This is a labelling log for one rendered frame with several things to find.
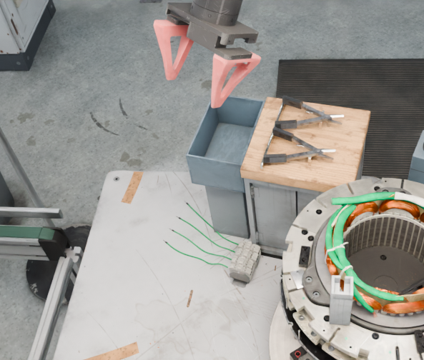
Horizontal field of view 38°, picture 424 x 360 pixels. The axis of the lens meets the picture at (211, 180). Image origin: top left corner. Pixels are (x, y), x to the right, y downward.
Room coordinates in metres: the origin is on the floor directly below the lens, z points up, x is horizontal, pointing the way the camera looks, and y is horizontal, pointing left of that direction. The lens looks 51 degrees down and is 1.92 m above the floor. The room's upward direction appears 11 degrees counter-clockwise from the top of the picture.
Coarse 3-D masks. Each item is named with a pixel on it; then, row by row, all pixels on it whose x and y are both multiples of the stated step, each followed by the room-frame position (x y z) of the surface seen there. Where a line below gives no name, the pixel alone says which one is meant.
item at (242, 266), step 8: (240, 248) 0.71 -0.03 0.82; (248, 248) 0.70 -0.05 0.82; (256, 248) 0.70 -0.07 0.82; (240, 256) 0.69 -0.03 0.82; (248, 256) 0.68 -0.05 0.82; (256, 256) 0.68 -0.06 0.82; (232, 264) 0.67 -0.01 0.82; (240, 264) 0.67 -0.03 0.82; (248, 264) 0.66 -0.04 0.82; (256, 264) 0.67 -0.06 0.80; (232, 272) 0.66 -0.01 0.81; (240, 272) 0.65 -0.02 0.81; (248, 272) 0.65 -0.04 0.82; (232, 280) 0.65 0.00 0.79; (240, 280) 0.65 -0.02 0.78; (248, 280) 0.64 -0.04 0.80
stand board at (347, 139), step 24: (264, 120) 0.82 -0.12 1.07; (336, 120) 0.79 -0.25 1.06; (360, 120) 0.77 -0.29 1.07; (264, 144) 0.76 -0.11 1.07; (288, 144) 0.75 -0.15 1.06; (312, 144) 0.74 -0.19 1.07; (336, 144) 0.73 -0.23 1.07; (360, 144) 0.72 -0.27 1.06; (264, 168) 0.70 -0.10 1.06; (288, 168) 0.69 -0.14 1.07; (312, 168) 0.68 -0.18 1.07; (336, 168) 0.67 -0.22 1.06
